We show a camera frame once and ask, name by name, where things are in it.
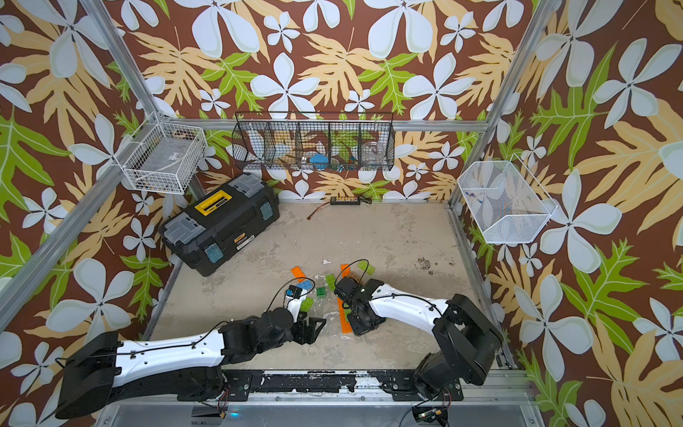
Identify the white wire basket right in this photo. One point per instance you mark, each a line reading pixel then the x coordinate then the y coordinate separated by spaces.
pixel 508 203

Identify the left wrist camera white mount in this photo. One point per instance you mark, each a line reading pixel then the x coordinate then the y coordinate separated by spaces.
pixel 293 300

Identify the black power strip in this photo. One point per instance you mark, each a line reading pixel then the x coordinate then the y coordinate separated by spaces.
pixel 345 201

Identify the white wire basket left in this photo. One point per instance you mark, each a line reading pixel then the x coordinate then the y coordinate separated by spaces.
pixel 162 156

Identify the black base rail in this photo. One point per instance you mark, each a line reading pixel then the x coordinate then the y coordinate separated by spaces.
pixel 400 385

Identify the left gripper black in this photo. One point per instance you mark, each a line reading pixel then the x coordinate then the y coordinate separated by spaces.
pixel 303 335

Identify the white wire basket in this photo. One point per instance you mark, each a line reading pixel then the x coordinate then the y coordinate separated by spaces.
pixel 508 203
pixel 162 156

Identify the blue flat lego plate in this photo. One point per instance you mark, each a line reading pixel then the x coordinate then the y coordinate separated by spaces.
pixel 306 285

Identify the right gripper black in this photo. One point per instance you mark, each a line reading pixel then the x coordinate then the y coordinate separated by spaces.
pixel 357 328

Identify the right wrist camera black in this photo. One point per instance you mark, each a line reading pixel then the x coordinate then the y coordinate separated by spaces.
pixel 346 288

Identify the black wire basket centre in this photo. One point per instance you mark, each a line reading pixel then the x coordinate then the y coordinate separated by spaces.
pixel 350 141

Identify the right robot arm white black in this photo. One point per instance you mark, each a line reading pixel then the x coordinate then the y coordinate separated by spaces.
pixel 467 339

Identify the orange lego brick long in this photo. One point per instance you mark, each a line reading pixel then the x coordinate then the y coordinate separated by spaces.
pixel 345 325

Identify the black toolbox yellow handle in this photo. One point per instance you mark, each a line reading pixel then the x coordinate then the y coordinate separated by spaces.
pixel 208 233

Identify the lime lego brick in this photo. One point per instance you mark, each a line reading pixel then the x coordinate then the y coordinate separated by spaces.
pixel 331 281
pixel 366 267
pixel 306 305

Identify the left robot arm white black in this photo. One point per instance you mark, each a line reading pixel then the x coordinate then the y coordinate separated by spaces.
pixel 108 369

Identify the orange flat lego plate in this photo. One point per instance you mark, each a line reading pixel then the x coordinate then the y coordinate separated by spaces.
pixel 298 274

